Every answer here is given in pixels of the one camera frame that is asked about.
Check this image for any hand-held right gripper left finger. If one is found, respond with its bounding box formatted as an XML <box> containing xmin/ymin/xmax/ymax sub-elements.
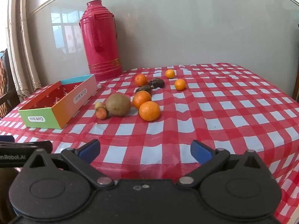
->
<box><xmin>23</xmin><ymin>139</ymin><xmax>115</xmax><ymax>190</ymax></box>

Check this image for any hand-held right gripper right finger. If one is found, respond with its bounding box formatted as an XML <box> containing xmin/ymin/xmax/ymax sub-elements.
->
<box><xmin>177</xmin><ymin>140</ymin><xmax>268</xmax><ymax>189</ymax></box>

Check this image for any brown kiwi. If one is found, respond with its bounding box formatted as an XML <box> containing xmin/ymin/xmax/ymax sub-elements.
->
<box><xmin>106</xmin><ymin>93</ymin><xmax>132</xmax><ymax>116</ymax></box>

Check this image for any colourful cardboard box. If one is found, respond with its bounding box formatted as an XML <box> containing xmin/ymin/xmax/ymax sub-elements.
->
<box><xmin>18</xmin><ymin>74</ymin><xmax>98</xmax><ymax>130</ymax></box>

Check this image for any dark water chestnut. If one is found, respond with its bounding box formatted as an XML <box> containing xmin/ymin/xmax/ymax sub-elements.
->
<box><xmin>149</xmin><ymin>78</ymin><xmax>165</xmax><ymax>88</ymax></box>
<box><xmin>135</xmin><ymin>85</ymin><xmax>153</xmax><ymax>95</ymax></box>

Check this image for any red checkered tablecloth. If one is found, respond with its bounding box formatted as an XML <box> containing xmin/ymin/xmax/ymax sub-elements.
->
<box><xmin>0</xmin><ymin>63</ymin><xmax>299</xmax><ymax>224</ymax></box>

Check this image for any woven brown chair cushion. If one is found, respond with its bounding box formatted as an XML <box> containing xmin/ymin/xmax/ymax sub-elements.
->
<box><xmin>0</xmin><ymin>56</ymin><xmax>7</xmax><ymax>117</ymax></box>

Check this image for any dark wooden chair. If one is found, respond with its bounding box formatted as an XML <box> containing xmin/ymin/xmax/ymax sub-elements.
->
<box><xmin>0</xmin><ymin>49</ymin><xmax>15</xmax><ymax>119</ymax></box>

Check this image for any beige curtain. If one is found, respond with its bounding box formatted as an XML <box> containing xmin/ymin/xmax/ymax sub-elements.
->
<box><xmin>7</xmin><ymin>0</ymin><xmax>42</xmax><ymax>103</ymax></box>

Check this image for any red thermos flask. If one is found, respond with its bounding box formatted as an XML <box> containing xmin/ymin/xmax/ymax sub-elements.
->
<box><xmin>79</xmin><ymin>0</ymin><xmax>123</xmax><ymax>82</ymax></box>

